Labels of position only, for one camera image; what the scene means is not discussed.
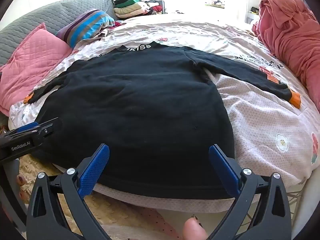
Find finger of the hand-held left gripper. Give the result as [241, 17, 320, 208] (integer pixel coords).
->
[32, 120, 62, 141]
[7, 117, 60, 134]

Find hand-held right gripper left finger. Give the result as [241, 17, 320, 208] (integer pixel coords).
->
[26, 144, 112, 240]

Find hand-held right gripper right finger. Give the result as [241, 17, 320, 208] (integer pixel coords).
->
[207, 144, 293, 240]

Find black sweater with orange cuffs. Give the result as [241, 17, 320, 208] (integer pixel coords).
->
[27, 41, 302, 200]

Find pile of folded clothes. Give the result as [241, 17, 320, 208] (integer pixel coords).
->
[112, 0, 167, 19]

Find person's left hand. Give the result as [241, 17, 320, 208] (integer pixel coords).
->
[15, 174, 31, 202]

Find beige fuzzy robe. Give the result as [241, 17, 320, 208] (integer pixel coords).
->
[15, 152, 142, 240]

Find pink floral bed quilt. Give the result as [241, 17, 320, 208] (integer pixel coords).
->
[7, 12, 320, 213]

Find pink quilted pillow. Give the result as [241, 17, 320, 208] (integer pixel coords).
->
[0, 22, 73, 117]

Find white patterned bed sheet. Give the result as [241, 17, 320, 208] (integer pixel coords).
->
[285, 172, 316, 233]

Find pink polka dot pants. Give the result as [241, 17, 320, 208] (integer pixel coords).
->
[139, 207, 186, 240]

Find grey quilted cushion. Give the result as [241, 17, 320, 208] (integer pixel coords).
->
[0, 0, 117, 67]

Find striped purple blue pillow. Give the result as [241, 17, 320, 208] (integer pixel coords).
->
[56, 8, 116, 49]

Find rose red blanket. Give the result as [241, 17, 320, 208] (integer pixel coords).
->
[251, 0, 320, 121]

